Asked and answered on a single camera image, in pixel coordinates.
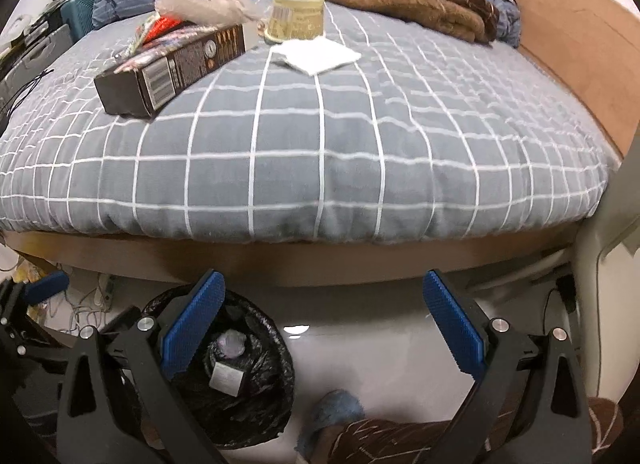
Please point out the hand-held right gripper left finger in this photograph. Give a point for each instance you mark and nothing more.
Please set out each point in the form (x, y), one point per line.
(195, 329)

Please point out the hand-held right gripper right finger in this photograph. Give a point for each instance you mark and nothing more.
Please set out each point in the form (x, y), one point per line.
(455, 329)

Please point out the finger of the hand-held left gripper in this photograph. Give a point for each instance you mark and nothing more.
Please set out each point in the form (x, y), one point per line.
(120, 322)
(47, 289)

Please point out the trash bin with black bag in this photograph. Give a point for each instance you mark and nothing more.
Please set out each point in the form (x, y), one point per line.
(255, 394)

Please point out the wrappers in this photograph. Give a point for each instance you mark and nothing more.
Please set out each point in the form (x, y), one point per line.
(180, 73)

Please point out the red white striped wrapper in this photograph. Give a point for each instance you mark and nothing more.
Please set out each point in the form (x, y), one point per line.
(170, 42)

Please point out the red plastic bag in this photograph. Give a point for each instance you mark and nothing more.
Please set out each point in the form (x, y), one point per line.
(165, 24)

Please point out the white tissue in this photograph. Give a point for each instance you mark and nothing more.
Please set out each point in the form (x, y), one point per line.
(315, 56)

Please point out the clear bubble wrap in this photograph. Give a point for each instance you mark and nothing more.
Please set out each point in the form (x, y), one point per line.
(210, 3)

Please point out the yellow paper cup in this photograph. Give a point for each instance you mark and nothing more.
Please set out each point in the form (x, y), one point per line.
(297, 16)

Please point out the yellow plastic bag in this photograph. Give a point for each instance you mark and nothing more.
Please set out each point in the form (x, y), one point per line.
(27, 274)

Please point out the white power strip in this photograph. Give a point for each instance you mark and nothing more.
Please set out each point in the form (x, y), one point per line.
(105, 289)

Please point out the crumpled clear plastic wrap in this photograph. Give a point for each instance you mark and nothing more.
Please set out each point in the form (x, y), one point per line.
(231, 344)

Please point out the small grey box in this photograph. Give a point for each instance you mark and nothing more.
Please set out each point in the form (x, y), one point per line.
(226, 379)

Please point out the fuzzy blue slipper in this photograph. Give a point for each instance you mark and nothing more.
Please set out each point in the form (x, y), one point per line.
(332, 409)

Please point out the white furniture panel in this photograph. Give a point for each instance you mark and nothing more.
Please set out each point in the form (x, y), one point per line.
(600, 294)

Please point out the grey checked quilt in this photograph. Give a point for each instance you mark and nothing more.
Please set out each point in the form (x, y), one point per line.
(325, 143)

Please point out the grey tool case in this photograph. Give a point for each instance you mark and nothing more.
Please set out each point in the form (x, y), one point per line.
(40, 53)

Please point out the teal plastic case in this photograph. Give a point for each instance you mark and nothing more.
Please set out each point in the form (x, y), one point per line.
(80, 11)

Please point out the dark brown patterned pajama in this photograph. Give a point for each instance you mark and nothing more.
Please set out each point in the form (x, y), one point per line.
(472, 3)

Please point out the grey metal bed bracket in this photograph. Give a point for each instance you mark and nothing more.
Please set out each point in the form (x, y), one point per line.
(520, 269)

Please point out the wooden bed frame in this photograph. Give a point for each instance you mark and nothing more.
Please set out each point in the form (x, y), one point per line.
(300, 264)

